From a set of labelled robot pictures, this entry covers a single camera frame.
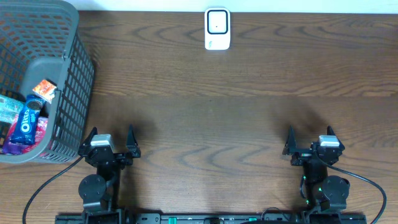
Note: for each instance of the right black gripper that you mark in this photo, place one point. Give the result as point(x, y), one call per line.
point(302, 155)

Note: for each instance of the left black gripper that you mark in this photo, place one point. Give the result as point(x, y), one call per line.
point(116, 156)

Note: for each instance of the small orange snack box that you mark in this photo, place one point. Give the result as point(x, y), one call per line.
point(45, 90)

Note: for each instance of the blue Oreo cookie pack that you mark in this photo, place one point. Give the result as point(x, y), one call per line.
point(26, 125)

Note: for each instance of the red purple snack bag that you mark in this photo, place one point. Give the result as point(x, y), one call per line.
point(18, 149)

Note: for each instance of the teal green snack packet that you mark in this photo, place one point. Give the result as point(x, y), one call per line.
point(10, 109)

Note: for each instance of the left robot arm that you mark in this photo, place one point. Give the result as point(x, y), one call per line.
point(100, 191)

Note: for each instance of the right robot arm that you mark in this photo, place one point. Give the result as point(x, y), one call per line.
point(325, 194)

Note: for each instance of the grey plastic mesh basket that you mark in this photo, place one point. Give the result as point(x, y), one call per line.
point(40, 41)

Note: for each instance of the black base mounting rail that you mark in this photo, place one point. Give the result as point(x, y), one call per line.
point(155, 218)

